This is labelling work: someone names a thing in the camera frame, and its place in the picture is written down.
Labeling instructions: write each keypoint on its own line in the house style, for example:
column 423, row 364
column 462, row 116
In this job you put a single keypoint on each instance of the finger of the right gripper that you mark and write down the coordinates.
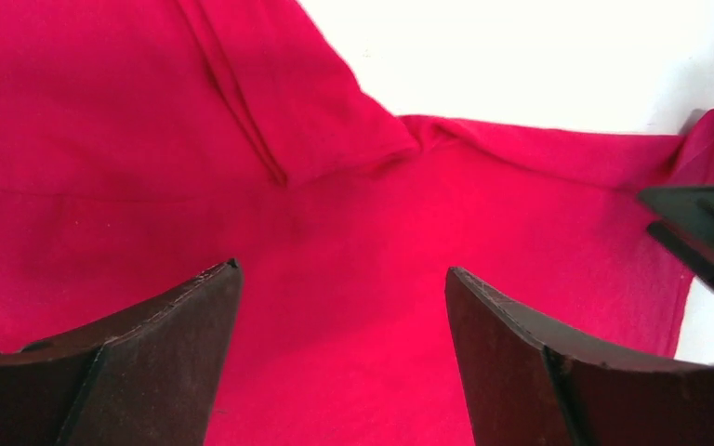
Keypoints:
column 688, row 211
column 695, row 262

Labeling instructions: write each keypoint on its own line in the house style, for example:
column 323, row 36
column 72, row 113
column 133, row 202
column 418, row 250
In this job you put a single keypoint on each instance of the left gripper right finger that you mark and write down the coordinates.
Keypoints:
column 529, row 379

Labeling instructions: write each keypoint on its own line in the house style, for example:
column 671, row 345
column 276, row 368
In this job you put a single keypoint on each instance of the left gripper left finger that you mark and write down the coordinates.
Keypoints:
column 146, row 375

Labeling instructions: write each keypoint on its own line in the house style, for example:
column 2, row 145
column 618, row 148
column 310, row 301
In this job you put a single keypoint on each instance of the red t shirt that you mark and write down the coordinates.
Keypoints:
column 144, row 141

